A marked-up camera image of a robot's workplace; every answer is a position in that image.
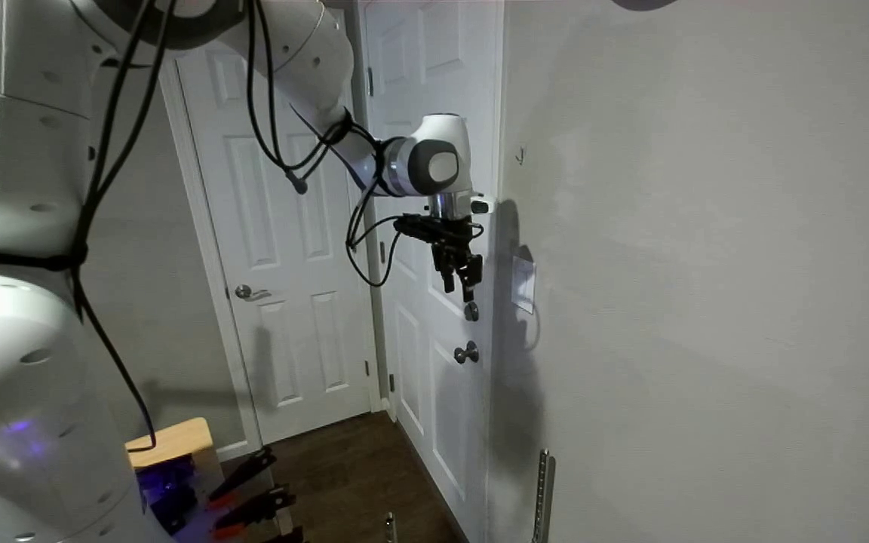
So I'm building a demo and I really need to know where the white panel door with knob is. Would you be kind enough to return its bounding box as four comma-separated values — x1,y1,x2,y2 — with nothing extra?
353,0,507,543

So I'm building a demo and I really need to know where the blue lit device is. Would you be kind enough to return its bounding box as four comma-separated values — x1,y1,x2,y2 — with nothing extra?
132,452,201,537

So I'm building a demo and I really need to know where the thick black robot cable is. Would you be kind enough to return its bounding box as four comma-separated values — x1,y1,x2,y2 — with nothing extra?
0,0,182,452

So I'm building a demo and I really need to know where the white light switch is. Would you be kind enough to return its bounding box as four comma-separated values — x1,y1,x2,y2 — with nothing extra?
510,246,543,316

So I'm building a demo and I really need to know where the dark round door knob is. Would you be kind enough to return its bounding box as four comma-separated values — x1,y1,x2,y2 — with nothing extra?
450,339,482,372

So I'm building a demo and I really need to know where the white panel door with lever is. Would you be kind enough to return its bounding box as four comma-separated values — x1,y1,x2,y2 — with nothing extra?
158,39,389,450

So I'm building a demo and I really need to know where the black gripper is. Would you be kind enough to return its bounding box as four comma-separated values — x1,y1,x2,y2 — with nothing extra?
392,207,489,323

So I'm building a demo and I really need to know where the silver lever door handle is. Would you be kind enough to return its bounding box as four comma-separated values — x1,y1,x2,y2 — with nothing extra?
232,282,274,308

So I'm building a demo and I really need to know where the dark round object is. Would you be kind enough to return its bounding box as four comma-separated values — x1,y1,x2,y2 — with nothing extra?
610,0,680,14

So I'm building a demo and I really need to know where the red black clamp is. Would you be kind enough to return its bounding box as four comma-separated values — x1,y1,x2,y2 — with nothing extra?
205,446,280,506
214,484,299,534

